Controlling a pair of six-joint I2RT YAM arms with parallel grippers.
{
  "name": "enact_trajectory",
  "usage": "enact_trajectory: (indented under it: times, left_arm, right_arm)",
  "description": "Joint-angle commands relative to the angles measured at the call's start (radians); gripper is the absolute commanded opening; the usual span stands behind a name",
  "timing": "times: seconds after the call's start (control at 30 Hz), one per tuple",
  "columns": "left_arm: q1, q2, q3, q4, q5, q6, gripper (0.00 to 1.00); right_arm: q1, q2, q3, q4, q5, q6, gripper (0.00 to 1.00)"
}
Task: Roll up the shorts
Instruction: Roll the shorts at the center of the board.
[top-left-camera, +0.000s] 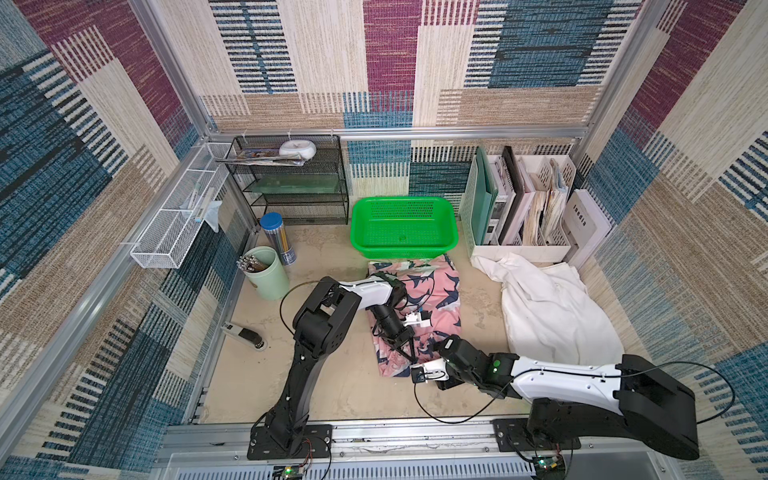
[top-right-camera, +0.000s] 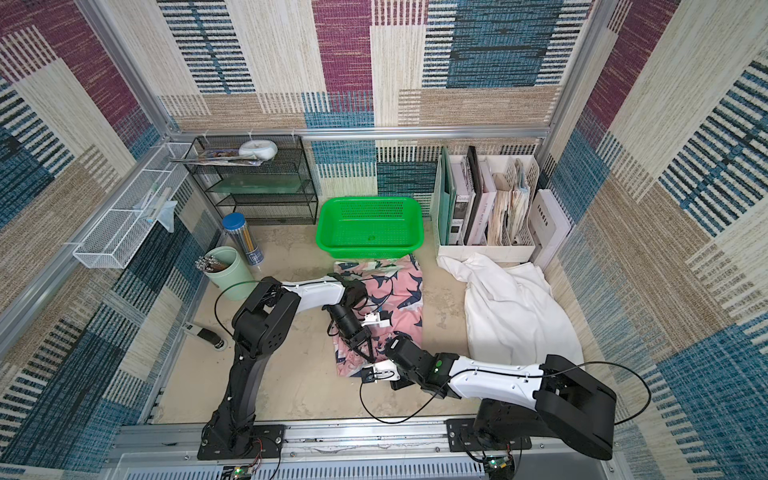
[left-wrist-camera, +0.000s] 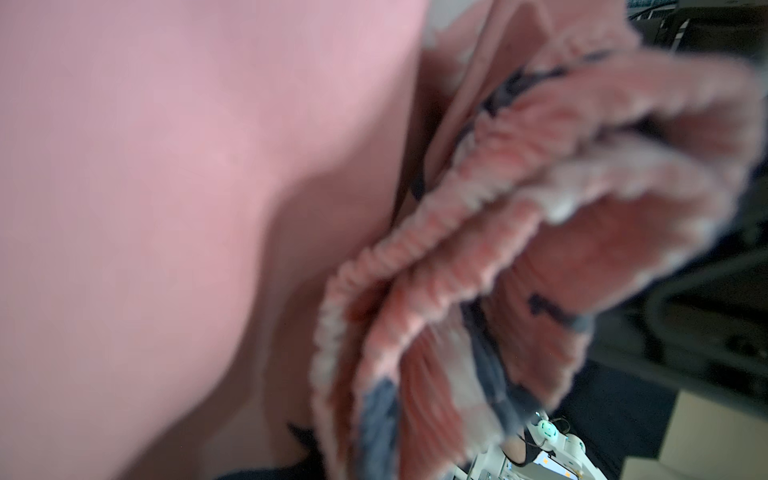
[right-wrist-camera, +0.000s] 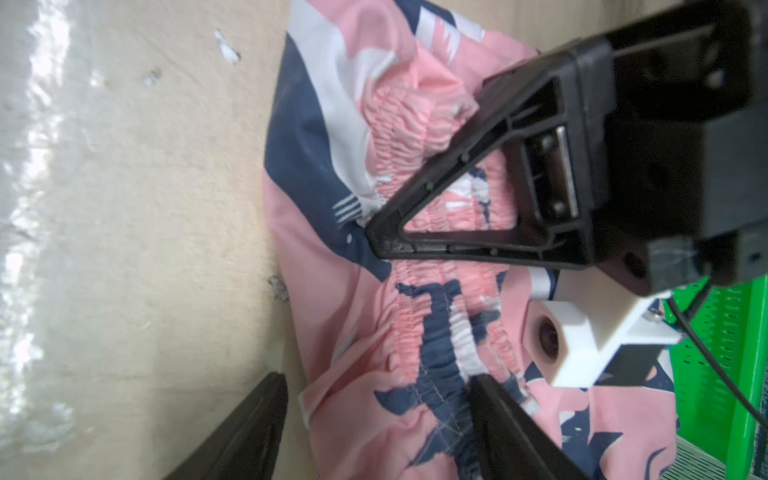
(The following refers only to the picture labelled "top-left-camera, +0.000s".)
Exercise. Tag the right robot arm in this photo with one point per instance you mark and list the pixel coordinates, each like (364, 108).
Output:
(632, 399)

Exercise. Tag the white wire wall basket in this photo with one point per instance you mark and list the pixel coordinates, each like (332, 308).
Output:
(191, 204)

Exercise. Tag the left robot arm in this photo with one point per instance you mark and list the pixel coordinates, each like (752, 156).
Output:
(320, 327)

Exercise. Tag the light green cup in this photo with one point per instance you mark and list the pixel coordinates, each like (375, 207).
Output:
(264, 270)

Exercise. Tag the green folder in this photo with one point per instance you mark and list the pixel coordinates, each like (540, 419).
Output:
(478, 199)

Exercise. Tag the white crumpled shirt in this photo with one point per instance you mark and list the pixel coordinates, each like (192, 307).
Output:
(549, 315)

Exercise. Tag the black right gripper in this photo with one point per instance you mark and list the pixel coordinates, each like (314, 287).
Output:
(440, 357)

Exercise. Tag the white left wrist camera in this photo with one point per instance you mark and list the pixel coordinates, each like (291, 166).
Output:
(420, 319)

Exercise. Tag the black wire shelf rack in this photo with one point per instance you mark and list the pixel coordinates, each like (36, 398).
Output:
(303, 192)

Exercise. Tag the white round object on shelf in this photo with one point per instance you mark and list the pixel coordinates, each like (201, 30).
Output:
(298, 149)

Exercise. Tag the blue lid cylindrical can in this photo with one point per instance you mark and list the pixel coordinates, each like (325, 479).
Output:
(273, 225)

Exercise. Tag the black handheld tool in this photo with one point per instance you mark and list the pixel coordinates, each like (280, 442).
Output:
(245, 335)

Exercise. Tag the green plastic basket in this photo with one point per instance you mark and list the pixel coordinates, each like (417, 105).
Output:
(403, 227)

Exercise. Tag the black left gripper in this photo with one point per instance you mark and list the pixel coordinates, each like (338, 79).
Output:
(403, 339)

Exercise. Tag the white plastic file organizer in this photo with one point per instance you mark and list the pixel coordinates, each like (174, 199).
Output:
(527, 214)

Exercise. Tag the grey Inedia magazine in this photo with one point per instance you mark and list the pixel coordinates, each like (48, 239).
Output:
(585, 225)

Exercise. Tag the pink shark print shorts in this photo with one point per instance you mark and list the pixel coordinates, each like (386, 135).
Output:
(432, 301)

